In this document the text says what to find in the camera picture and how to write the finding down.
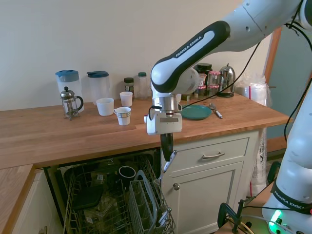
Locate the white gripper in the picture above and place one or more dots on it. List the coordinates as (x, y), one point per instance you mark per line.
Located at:
(165, 123)

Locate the large blue-lidded plastic pitcher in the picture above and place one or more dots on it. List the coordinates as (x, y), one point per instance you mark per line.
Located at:
(68, 83)

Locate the white ceramic mug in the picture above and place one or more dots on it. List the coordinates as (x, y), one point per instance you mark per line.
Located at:
(104, 106)

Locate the small blue-lidded plastic pitcher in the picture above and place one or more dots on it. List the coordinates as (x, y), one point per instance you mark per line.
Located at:
(98, 85)

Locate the plain white paper cup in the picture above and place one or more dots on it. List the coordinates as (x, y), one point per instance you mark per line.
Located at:
(126, 98)

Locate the stainless steel electric kettle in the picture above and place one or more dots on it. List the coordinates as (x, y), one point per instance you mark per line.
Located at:
(227, 79)

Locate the white corner cabinet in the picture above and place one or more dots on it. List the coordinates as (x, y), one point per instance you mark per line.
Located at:
(31, 207)

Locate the plastic-wrapped printed roll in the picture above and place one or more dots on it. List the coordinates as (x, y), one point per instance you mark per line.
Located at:
(259, 165)

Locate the clear bottle green cap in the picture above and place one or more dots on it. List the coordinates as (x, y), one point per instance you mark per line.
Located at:
(142, 85)

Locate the printed white paper cup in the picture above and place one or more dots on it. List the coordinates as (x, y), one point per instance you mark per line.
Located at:
(123, 116)

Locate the teal plate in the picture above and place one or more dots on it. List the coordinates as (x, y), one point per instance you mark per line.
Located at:
(196, 112)

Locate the white kitchen cabinet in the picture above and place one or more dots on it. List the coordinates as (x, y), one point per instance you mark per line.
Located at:
(209, 182)

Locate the open dishwasher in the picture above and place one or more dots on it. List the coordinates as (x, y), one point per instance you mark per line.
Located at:
(97, 190)

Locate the silver cabinet door knob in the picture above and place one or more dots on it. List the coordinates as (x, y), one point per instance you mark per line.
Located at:
(176, 186)

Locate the dark green C-clamp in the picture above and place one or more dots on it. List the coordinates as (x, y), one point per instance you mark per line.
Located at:
(231, 214)

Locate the wooden door frame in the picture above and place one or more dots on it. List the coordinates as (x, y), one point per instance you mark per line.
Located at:
(273, 56)

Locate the black mug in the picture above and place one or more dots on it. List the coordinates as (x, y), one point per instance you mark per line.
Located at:
(126, 173)

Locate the plastic bag of cups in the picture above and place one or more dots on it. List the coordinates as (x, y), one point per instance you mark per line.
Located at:
(256, 90)

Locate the dark-lidded spice jar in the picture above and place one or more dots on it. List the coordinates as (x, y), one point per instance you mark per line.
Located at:
(128, 85)

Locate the large jar black lid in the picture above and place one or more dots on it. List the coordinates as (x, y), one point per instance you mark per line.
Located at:
(204, 69)

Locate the grey cutlery basket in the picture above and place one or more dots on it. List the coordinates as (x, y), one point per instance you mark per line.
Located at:
(142, 202)

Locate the black square container lid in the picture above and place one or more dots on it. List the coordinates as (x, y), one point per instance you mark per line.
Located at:
(89, 198)

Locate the glass French press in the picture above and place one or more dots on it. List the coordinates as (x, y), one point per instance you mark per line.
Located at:
(70, 102)

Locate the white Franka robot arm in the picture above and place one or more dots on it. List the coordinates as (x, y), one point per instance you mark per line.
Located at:
(195, 48)

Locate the glass jar red checked lid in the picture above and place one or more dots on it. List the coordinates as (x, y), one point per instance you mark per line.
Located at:
(213, 90)
(201, 92)
(214, 78)

